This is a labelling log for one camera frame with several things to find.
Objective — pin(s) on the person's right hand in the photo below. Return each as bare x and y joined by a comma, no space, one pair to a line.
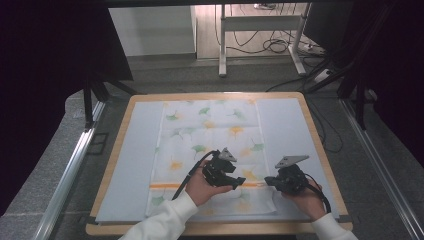
308,203

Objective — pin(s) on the black metal stand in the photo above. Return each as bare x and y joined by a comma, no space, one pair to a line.
356,83
96,96

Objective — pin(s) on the white cabinet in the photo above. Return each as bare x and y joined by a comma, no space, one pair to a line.
153,30

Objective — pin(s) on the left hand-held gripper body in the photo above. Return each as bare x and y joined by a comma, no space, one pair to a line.
218,171

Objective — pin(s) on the wooden table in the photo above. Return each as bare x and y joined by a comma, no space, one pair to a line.
110,166

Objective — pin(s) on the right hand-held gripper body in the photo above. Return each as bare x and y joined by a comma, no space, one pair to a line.
291,178

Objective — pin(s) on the white metal desk frame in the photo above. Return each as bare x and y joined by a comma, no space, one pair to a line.
260,23

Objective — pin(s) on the light blue table mat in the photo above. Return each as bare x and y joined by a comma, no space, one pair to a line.
133,166

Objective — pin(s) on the dark curtain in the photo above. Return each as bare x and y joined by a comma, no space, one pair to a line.
40,83
403,66

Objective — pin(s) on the white power strip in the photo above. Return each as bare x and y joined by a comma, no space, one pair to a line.
322,76

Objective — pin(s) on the silver metal rail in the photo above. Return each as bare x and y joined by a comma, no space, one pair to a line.
66,180
376,160

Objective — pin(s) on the person's left hand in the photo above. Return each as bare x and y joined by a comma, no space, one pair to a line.
200,190

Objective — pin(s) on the white leaf-print cloth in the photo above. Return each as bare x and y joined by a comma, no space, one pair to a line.
213,133

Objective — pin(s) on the black floor plate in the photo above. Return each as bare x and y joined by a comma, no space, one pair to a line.
98,143

